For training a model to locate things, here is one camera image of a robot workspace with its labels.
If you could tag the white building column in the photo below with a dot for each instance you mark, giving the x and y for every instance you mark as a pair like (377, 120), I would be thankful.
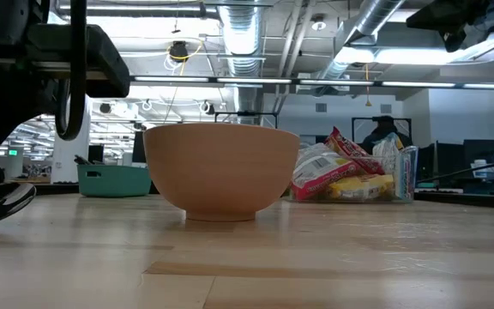
(80, 154)

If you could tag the wall vent grille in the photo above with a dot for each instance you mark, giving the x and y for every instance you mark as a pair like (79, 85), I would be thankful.
(386, 108)
(321, 107)

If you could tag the yellow hanging pendant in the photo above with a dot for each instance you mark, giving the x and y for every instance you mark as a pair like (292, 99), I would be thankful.
(368, 103)

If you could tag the green exit sign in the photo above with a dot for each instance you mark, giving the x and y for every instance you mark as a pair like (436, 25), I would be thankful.
(13, 152)

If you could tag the silver ventilation duct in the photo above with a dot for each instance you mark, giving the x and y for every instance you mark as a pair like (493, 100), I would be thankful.
(242, 47)
(375, 17)

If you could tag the person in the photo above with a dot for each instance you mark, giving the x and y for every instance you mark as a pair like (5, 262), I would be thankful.
(384, 131)

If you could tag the teal plastic bin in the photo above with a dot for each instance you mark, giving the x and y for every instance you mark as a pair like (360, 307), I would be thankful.
(114, 182)

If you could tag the clear plastic container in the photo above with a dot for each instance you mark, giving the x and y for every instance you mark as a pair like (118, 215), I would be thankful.
(410, 197)

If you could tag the peach ceramic bowl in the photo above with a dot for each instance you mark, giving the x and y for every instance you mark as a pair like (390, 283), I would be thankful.
(221, 171)

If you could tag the row of ceiling light strips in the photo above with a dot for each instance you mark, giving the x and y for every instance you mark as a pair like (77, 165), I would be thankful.
(251, 80)

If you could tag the white blue ramen packet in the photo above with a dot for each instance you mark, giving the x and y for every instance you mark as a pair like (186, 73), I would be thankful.
(386, 154)

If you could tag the white bottle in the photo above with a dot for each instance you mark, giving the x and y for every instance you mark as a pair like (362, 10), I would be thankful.
(480, 168)

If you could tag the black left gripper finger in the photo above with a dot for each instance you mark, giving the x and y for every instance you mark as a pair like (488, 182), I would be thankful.
(7, 116)

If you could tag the black station frame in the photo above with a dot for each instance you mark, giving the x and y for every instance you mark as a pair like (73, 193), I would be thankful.
(403, 120)
(247, 113)

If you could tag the black monitor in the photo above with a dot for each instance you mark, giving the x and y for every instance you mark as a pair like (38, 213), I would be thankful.
(139, 148)
(448, 161)
(96, 153)
(485, 150)

